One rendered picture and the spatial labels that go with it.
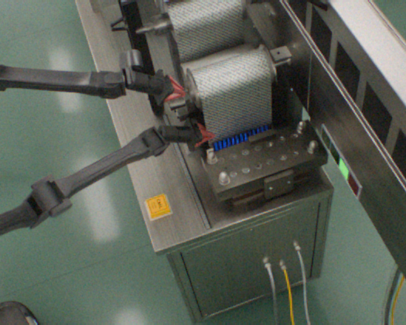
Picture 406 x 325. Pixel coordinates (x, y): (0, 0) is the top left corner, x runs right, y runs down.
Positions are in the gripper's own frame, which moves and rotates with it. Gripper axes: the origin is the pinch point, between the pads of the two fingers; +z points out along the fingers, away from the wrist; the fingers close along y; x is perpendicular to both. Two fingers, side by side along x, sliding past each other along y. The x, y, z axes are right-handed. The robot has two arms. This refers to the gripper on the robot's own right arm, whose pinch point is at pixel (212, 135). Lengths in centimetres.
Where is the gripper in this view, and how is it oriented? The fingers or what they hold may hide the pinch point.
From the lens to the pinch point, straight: 192.6
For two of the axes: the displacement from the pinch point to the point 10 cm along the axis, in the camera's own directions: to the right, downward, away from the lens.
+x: 3.8, -6.5, -6.6
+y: 3.2, 7.6, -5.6
